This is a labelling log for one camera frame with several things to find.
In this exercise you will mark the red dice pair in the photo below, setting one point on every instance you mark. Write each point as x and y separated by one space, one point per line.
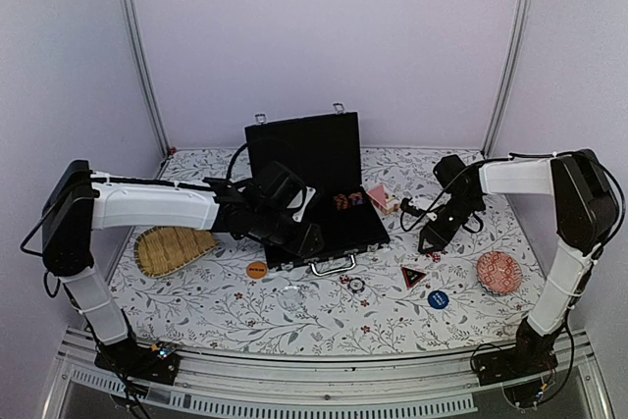
434 257

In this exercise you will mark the right aluminium frame post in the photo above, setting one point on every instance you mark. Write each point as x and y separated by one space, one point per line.
516 38

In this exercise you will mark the orange round dealer button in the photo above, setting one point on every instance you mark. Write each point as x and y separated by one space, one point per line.
256 270

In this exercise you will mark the woven bamboo tray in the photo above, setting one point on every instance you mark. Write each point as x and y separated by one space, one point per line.
162 251

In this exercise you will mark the red die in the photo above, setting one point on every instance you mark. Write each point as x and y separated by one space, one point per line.
345 278

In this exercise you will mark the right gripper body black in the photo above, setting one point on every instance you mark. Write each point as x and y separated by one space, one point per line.
460 210

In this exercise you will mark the aluminium frame post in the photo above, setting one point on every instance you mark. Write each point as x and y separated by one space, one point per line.
143 74
516 38

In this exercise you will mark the black triangular all-in button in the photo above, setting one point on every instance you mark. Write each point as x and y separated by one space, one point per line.
412 277

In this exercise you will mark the floral table cloth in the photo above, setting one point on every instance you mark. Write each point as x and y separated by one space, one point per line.
213 303

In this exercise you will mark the purple poker chip stack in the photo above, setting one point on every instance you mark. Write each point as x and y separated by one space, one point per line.
356 199

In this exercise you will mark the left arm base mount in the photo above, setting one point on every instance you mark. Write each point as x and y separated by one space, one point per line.
157 363

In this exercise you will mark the black poker set case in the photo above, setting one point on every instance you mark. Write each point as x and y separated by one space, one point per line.
324 151

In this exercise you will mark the blue round dealer button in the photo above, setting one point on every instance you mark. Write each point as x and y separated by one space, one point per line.
438 299

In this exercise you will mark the left aluminium frame post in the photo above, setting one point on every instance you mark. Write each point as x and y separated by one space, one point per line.
143 74

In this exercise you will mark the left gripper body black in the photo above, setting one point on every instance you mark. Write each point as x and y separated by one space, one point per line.
270 229

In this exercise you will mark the clear plastic round lid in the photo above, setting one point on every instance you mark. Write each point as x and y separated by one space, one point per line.
291 298

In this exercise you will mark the front aluminium rail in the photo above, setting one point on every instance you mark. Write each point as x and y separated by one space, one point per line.
222 384

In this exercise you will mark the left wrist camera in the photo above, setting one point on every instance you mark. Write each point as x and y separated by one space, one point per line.
300 203

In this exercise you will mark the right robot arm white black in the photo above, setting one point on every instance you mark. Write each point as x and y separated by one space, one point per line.
589 207

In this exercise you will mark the red patterned bowl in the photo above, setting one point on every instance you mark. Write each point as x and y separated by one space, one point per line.
499 273

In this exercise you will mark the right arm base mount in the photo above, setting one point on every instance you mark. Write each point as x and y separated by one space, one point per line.
515 365

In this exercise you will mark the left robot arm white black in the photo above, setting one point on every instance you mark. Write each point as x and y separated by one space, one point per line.
84 201

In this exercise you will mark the red playing card deck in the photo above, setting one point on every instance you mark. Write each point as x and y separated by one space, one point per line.
384 200

